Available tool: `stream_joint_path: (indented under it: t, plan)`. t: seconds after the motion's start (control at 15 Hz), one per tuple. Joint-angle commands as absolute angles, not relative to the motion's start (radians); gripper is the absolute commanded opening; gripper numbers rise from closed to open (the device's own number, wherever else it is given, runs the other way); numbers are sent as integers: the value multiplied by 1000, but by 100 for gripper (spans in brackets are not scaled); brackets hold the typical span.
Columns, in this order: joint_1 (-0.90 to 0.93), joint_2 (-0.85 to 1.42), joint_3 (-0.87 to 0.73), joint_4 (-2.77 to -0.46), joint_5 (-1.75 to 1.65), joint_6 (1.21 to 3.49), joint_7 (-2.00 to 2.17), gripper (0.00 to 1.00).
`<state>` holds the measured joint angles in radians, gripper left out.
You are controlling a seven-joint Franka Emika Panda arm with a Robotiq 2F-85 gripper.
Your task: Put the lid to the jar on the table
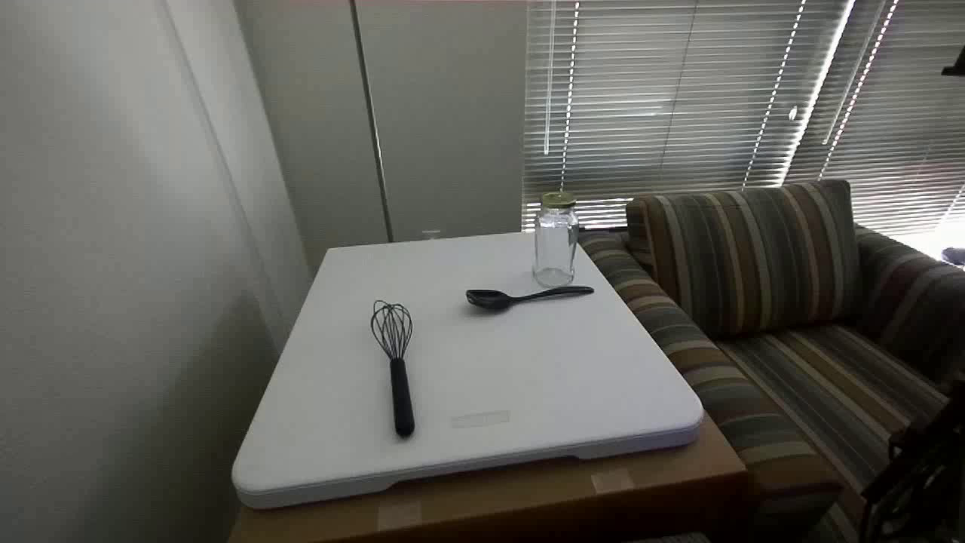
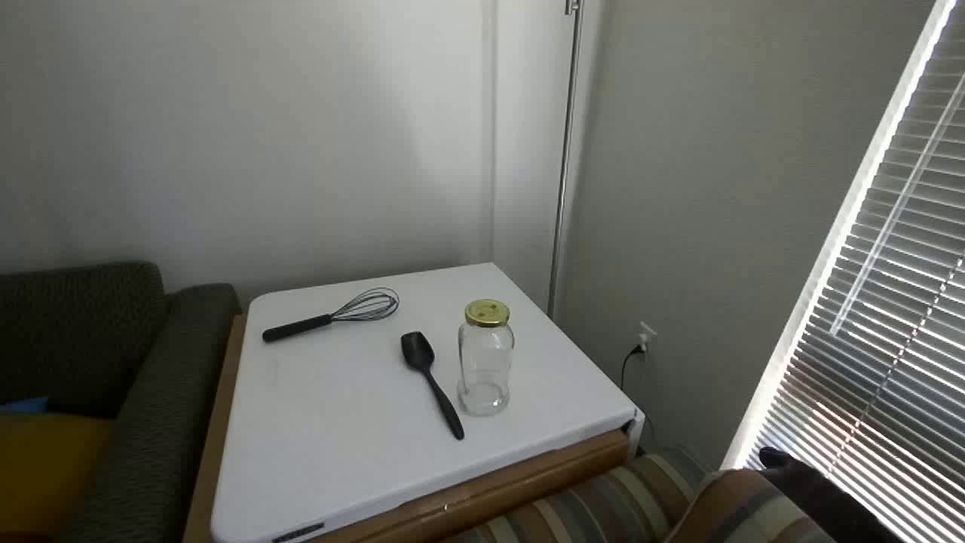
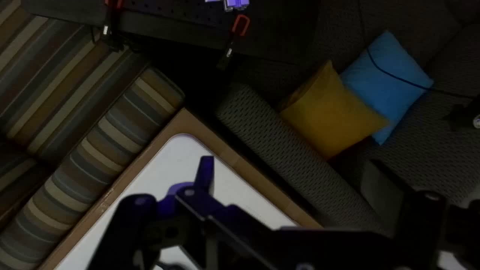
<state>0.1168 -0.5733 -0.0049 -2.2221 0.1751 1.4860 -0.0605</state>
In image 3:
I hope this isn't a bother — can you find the blue cushion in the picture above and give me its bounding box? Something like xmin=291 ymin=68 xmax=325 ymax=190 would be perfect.
xmin=340 ymin=31 xmax=433 ymax=143

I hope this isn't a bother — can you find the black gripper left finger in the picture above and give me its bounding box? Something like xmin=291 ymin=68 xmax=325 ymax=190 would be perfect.
xmin=168 ymin=155 xmax=214 ymax=209

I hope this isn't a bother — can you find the yellow cushion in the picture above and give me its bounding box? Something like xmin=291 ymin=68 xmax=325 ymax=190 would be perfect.
xmin=279 ymin=61 xmax=388 ymax=158

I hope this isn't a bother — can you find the dark grey sofa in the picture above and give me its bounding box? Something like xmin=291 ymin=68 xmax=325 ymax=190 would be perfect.
xmin=214 ymin=0 xmax=480 ymax=236

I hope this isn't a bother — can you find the striped upholstered seat cushion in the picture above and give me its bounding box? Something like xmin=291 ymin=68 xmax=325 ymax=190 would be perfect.
xmin=0 ymin=0 xmax=183 ymax=270

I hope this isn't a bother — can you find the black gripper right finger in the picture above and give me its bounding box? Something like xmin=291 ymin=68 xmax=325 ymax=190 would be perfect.
xmin=360 ymin=158 xmax=445 ymax=233

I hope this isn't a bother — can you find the wooden side table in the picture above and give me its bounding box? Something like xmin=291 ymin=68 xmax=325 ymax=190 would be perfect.
xmin=39 ymin=107 xmax=321 ymax=270

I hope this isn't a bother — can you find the red handled clamp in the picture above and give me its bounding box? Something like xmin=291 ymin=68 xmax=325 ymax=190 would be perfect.
xmin=216 ymin=13 xmax=250 ymax=70
xmin=102 ymin=0 xmax=124 ymax=35

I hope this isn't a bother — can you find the black cable on sofa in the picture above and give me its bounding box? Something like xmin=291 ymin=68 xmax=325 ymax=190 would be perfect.
xmin=364 ymin=44 xmax=480 ymax=101

